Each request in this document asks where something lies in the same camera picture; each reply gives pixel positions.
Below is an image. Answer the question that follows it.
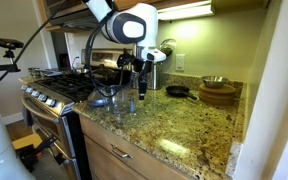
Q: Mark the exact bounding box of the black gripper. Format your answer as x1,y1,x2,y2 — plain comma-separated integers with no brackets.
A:
133,59,153,101

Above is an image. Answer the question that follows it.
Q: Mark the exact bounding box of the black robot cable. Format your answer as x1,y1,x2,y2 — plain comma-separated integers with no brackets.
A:
0,0,142,99

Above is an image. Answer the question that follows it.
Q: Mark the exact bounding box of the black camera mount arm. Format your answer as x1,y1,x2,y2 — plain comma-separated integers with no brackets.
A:
0,49,22,74

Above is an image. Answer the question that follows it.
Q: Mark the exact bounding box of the wooden lower cabinet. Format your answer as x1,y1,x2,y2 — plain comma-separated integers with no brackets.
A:
78,113,192,180

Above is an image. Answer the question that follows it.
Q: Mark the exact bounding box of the wooden upper cabinet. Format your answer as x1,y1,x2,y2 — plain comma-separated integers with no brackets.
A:
37,0,272,33

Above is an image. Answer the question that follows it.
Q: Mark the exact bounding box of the small steel pot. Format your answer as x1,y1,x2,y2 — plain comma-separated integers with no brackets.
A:
72,67,92,75

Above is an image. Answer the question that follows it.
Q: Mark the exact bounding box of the white wall outlet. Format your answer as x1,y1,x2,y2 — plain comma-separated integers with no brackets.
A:
175,53,186,72

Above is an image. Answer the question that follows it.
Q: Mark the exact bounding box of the wooden cabinet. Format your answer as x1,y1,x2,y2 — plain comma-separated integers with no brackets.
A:
78,113,192,180
37,0,272,33

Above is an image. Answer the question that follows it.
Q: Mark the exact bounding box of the black external camera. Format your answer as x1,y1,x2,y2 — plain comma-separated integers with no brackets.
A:
0,37,25,51

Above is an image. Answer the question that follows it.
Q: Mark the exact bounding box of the small glass jar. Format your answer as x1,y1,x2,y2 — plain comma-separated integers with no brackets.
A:
28,67,42,78

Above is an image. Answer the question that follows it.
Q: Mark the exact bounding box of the small steel bowl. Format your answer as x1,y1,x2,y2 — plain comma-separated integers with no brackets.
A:
201,75,229,89

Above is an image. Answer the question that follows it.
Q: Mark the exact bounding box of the yellow block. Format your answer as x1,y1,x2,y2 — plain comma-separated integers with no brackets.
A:
11,133,43,151

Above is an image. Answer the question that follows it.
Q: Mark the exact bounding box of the metal drawer handle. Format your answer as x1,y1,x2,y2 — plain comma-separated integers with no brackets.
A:
110,144,134,160

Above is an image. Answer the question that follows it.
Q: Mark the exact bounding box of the stainless steel gas stove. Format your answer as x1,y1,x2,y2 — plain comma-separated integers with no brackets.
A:
18,48,133,180

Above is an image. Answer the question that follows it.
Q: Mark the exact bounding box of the clear glass cup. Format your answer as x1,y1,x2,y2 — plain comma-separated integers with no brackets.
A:
107,85,129,115

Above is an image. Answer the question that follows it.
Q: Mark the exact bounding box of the under-cabinet light strip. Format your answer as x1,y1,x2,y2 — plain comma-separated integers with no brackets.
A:
157,0,215,22

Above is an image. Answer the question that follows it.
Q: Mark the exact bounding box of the black clamp tool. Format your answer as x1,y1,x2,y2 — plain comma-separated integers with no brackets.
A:
15,134,58,173

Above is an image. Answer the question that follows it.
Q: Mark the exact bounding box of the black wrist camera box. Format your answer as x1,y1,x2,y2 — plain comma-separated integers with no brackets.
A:
116,53,135,68

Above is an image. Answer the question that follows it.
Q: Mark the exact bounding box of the steel frying pan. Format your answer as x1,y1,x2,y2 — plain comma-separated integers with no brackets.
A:
90,74,132,86

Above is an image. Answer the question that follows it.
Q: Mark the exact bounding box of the steel range hood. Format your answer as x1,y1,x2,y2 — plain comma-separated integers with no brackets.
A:
45,0,100,32

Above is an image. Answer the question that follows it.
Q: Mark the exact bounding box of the perforated steel utensil holder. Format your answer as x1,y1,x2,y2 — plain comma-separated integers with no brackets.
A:
147,63,163,91

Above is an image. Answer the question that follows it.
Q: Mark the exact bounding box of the small black cast-iron skillet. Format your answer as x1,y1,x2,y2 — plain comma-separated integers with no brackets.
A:
165,85,198,101

